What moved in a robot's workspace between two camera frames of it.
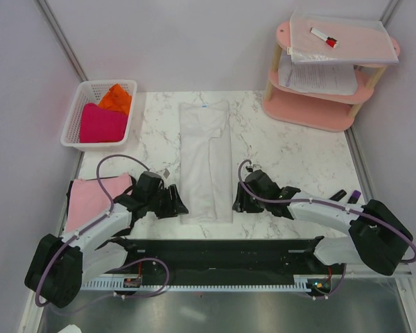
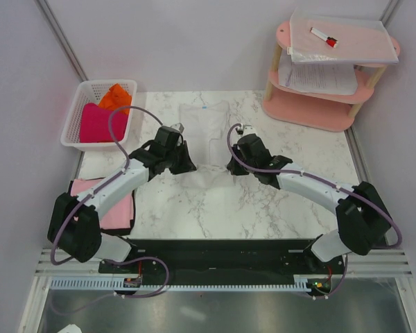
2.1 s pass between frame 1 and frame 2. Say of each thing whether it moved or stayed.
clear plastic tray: stayed
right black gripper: moved
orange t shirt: stayed
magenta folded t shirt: stayed
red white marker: stayed
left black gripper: moved
